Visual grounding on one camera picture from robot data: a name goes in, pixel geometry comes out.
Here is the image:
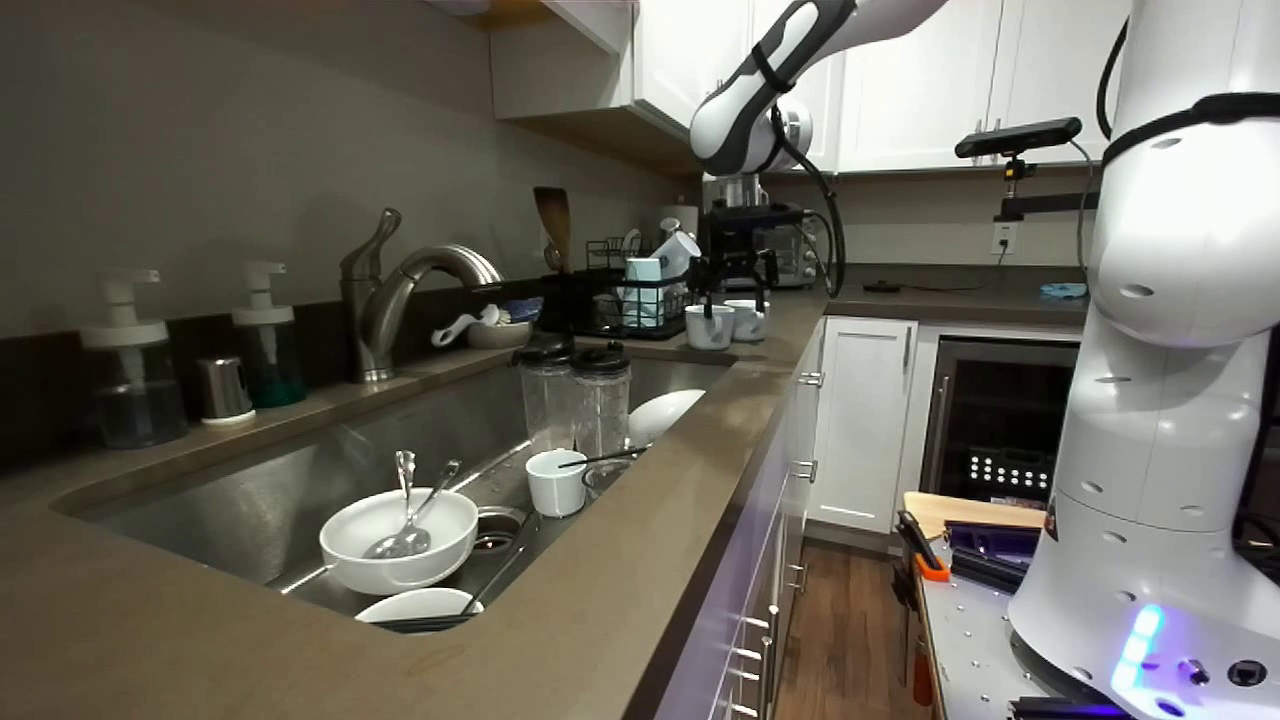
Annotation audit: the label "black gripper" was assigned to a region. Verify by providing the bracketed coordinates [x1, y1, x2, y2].
[695, 204, 802, 296]

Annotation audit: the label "white cup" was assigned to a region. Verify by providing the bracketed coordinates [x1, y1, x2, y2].
[683, 303, 732, 354]
[732, 303, 767, 346]

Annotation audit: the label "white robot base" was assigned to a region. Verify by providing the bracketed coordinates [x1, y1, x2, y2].
[1008, 0, 1280, 720]

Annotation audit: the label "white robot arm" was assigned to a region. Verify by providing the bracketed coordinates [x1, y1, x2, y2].
[690, 0, 948, 302]

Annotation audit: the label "stainless steel sink basin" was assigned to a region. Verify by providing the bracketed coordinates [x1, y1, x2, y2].
[58, 348, 737, 633]

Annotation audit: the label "white mug in sink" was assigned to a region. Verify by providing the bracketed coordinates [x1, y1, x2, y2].
[524, 449, 588, 515]

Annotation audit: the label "small metal cup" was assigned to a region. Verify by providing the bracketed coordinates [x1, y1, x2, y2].
[201, 358, 256, 423]

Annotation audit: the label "clear blender jar black lid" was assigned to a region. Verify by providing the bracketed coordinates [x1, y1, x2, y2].
[572, 346, 634, 458]

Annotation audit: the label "large white tilted plate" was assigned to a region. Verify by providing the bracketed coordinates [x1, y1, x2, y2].
[630, 387, 703, 445]

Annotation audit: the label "white lower cabinet door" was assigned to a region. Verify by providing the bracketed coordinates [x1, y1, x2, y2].
[807, 315, 918, 531]

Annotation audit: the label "white upper cabinets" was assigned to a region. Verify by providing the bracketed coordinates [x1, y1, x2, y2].
[489, 0, 1134, 178]

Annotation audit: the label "black wine cooler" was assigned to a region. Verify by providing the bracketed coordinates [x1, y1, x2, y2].
[919, 336, 1075, 504]

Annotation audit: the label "wooden cutting board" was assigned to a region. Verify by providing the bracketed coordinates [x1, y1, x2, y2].
[906, 491, 1046, 542]

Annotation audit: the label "chrome kitchen faucet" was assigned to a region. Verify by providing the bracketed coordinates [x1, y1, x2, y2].
[340, 209, 502, 385]

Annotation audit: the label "metal spoon in bowl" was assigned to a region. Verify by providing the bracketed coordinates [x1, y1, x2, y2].
[370, 460, 462, 559]

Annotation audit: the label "white bowl with spoons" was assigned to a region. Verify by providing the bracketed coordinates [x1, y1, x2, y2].
[318, 484, 485, 602]

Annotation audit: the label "white small plate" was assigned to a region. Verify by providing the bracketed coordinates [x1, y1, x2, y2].
[359, 588, 485, 633]

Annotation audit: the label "soap dispenser right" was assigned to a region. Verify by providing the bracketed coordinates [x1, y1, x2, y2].
[231, 259, 303, 407]

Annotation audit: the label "soap dispenser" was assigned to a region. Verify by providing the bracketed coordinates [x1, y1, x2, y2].
[231, 259, 303, 407]
[80, 270, 186, 449]

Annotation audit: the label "soap dispenser left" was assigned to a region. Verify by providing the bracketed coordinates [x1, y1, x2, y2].
[80, 270, 186, 449]

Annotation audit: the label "black wire dish rack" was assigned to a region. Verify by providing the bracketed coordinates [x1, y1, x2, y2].
[592, 256, 693, 336]

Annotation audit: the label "black camera on stand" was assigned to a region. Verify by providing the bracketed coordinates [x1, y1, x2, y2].
[955, 117, 1097, 224]

